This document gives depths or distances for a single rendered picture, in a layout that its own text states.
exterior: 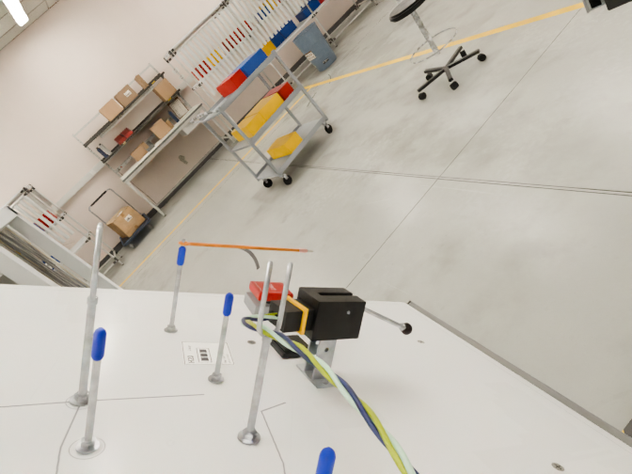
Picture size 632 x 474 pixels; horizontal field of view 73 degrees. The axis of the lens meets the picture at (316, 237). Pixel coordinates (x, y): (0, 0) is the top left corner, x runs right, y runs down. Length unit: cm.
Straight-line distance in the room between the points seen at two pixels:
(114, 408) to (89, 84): 810
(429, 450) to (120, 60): 828
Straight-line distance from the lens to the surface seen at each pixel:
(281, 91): 444
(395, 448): 22
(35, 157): 840
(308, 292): 42
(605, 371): 163
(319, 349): 44
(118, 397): 41
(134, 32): 859
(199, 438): 36
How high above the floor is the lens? 139
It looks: 26 degrees down
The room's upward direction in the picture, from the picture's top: 44 degrees counter-clockwise
